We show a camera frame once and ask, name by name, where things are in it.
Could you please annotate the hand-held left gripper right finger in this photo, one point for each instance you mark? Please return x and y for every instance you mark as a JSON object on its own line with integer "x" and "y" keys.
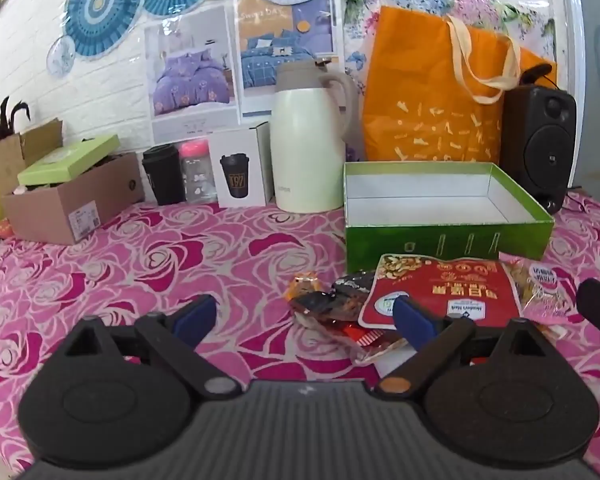
{"x": 411, "y": 321}

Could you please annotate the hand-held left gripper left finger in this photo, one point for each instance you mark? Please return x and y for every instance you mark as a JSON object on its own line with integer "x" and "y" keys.
{"x": 196, "y": 317}

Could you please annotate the green cardboard box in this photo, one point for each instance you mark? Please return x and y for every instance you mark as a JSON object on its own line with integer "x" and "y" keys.
{"x": 430, "y": 250}

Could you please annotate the small orange snack packet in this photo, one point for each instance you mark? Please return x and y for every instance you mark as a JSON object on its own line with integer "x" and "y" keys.
{"x": 307, "y": 285}

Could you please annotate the clear orange snack packet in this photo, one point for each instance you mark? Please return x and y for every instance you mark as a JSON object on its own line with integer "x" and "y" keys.
{"x": 375, "y": 345}

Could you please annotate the large red snack bag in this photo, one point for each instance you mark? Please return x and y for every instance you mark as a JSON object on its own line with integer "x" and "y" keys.
{"x": 460, "y": 290}

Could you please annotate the clear pink snack packet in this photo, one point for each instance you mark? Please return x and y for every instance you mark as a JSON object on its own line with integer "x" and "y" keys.
{"x": 545, "y": 280}

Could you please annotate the dark snack packet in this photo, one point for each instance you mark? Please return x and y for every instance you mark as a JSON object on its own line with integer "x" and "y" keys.
{"x": 355, "y": 285}

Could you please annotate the pink rose tablecloth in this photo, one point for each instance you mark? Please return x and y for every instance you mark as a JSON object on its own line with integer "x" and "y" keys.
{"x": 130, "y": 270}

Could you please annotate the glossy brown snack packet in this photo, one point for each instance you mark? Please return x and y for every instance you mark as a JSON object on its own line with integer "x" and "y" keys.
{"x": 325, "y": 310}

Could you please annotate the clear bottle with pink lid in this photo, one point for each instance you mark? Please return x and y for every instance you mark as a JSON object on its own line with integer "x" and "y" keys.
{"x": 197, "y": 175}

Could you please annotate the black travel cup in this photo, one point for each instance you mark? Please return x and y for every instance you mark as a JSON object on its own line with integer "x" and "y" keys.
{"x": 162, "y": 175}

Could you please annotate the black speaker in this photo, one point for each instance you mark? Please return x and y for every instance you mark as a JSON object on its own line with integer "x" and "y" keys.
{"x": 540, "y": 155}

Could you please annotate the brown cardboard box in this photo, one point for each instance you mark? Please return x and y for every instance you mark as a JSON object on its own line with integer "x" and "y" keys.
{"x": 55, "y": 215}

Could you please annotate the white cup carton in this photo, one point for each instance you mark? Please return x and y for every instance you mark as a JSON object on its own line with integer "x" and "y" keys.
{"x": 240, "y": 145}

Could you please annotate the cream thermos jug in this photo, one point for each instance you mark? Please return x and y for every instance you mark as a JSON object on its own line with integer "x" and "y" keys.
{"x": 305, "y": 150}

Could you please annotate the light green flat box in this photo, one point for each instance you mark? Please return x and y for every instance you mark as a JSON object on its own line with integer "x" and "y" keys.
{"x": 70, "y": 157}

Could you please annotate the orange tote bag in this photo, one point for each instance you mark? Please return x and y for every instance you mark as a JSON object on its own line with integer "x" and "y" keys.
{"x": 420, "y": 85}

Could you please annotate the purple bedding poster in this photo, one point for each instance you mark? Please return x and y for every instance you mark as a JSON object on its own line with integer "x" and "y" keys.
{"x": 190, "y": 70}

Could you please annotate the blue bedding poster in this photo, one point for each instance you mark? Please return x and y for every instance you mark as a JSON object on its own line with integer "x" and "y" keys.
{"x": 275, "y": 55}

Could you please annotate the black feathers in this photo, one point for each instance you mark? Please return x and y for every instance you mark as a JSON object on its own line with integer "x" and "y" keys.
{"x": 2, "y": 120}

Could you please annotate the small pale paper fan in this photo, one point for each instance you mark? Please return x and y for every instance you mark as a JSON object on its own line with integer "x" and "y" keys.
{"x": 60, "y": 56}

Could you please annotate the large blue paper fan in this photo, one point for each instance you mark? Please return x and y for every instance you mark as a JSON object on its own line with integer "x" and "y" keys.
{"x": 100, "y": 7}

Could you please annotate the floral wall poster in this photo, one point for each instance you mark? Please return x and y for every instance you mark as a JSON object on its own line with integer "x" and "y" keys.
{"x": 480, "y": 5}

